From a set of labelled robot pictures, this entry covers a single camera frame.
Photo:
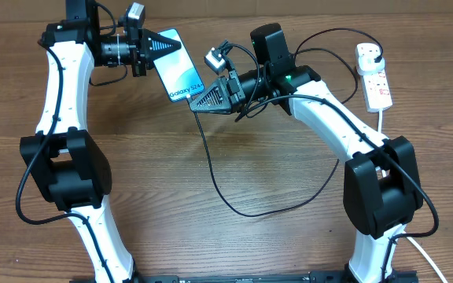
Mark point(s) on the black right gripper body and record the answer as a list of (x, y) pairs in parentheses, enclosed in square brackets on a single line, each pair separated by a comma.
[(237, 91)]

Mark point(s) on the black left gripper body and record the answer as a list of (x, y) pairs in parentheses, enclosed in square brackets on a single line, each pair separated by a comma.
[(135, 42)]

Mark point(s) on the blue Galaxy smartphone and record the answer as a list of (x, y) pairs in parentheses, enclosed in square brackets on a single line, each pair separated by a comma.
[(177, 72)]

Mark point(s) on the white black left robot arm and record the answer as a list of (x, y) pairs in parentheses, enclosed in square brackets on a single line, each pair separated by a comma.
[(68, 167)]

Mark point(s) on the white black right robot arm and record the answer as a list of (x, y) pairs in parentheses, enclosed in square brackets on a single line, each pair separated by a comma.
[(381, 182)]

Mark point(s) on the white charger plug adapter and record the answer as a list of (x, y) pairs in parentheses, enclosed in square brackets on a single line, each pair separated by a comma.
[(366, 65)]

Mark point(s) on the white power strip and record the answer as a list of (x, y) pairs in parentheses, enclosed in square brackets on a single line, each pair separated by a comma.
[(376, 90)]

